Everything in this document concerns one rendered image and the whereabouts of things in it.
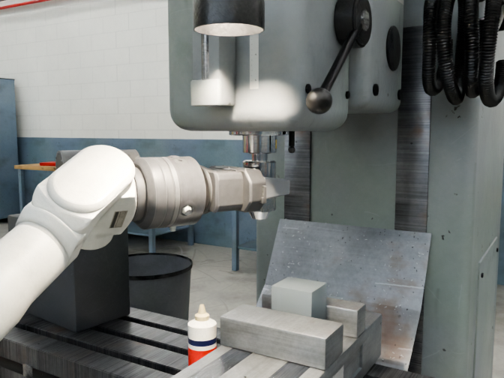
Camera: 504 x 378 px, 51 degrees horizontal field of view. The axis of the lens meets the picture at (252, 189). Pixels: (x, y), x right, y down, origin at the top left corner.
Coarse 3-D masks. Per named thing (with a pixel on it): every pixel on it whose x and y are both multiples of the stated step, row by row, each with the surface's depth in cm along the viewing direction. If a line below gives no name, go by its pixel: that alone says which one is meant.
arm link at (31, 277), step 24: (0, 240) 51; (24, 240) 50; (48, 240) 51; (0, 264) 47; (24, 264) 49; (48, 264) 51; (0, 288) 46; (24, 288) 48; (0, 312) 45; (24, 312) 49; (0, 336) 46
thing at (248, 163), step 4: (244, 160) 73; (248, 160) 73; (252, 160) 73; (268, 160) 73; (272, 160) 73; (244, 164) 73; (248, 164) 72; (252, 164) 72; (256, 164) 72; (260, 164) 72; (264, 164) 72; (268, 164) 72; (272, 164) 72; (252, 168) 72; (256, 168) 72; (260, 168) 72; (264, 168) 72; (268, 168) 72; (272, 168) 72
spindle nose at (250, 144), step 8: (248, 136) 72; (256, 136) 71; (264, 136) 71; (272, 136) 72; (248, 144) 72; (256, 144) 71; (264, 144) 71; (272, 144) 72; (248, 152) 72; (256, 152) 71; (264, 152) 71; (272, 152) 72
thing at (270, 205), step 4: (264, 172) 72; (268, 172) 72; (272, 172) 72; (264, 176) 72; (268, 176) 72; (272, 176) 73; (268, 200) 72; (272, 200) 73; (264, 204) 72; (268, 204) 73; (272, 204) 73; (264, 208) 72; (268, 208) 73; (272, 208) 73
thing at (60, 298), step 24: (120, 240) 98; (72, 264) 91; (96, 264) 94; (120, 264) 98; (48, 288) 96; (72, 288) 91; (96, 288) 94; (120, 288) 99; (48, 312) 97; (72, 312) 92; (96, 312) 95; (120, 312) 99
